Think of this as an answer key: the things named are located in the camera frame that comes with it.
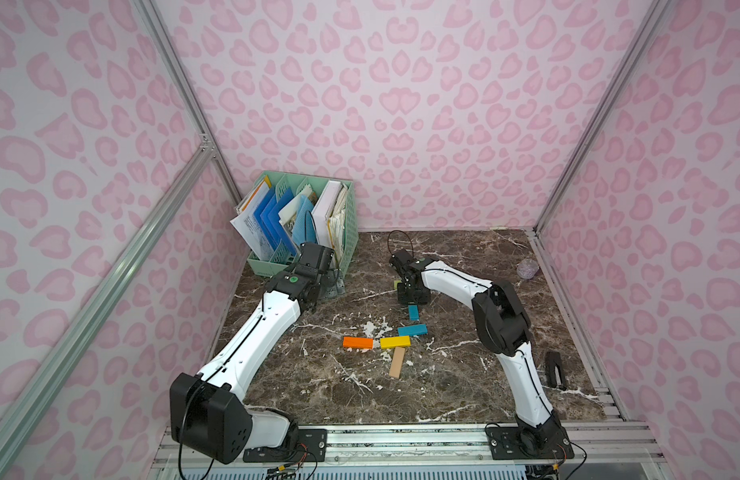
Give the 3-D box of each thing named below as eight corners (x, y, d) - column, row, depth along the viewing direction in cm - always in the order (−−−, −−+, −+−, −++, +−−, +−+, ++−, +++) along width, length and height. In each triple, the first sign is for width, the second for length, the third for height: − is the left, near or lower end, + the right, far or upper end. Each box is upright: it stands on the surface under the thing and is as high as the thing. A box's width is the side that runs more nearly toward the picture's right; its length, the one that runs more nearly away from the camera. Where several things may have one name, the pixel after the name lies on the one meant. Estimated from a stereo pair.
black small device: (546, 386, 84) (551, 383, 82) (544, 353, 90) (548, 349, 88) (561, 390, 83) (566, 387, 81) (558, 356, 90) (562, 352, 87)
